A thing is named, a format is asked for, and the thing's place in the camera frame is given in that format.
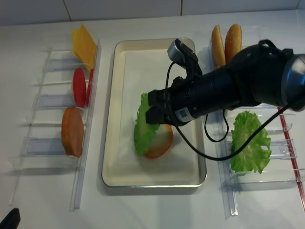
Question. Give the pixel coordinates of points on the brown meat patty slice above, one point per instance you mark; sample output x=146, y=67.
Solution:
x=72, y=132

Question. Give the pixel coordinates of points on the round bread slice on tray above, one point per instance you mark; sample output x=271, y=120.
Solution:
x=160, y=143

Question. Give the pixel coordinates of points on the bun slice left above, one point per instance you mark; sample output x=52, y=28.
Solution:
x=218, y=47

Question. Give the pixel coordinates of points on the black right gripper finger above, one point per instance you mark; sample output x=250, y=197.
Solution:
x=156, y=97
x=156, y=115

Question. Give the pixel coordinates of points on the clear acrylic rack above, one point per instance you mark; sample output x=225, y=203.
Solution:
x=41, y=151
x=282, y=169

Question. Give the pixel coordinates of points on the red tomato slice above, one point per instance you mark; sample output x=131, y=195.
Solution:
x=79, y=87
x=89, y=88

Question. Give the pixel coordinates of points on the green lettuce leaf in rack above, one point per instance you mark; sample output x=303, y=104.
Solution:
x=256, y=155

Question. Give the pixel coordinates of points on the yellow cheese slice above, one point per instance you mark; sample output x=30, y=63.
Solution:
x=74, y=40
x=86, y=48

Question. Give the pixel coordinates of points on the bun slice right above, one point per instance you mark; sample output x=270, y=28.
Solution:
x=233, y=42

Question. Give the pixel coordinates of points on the clear acrylic rack left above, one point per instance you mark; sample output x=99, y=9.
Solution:
x=41, y=151

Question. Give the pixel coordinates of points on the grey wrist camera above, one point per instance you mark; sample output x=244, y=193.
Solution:
x=180, y=53

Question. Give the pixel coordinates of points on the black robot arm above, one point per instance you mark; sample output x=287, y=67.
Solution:
x=250, y=78

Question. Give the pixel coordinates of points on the clear acrylic rack right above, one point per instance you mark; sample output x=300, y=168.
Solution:
x=282, y=169

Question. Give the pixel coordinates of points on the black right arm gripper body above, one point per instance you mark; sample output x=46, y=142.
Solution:
x=188, y=98

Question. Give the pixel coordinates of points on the cream metal tray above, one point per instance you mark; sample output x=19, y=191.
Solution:
x=139, y=67

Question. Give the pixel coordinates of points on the bun slice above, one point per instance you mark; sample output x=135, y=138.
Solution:
x=218, y=47
x=233, y=42

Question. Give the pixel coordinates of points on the green lettuce leaf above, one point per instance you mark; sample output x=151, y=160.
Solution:
x=256, y=155
x=144, y=133

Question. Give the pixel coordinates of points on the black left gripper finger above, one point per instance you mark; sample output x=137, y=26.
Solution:
x=12, y=220

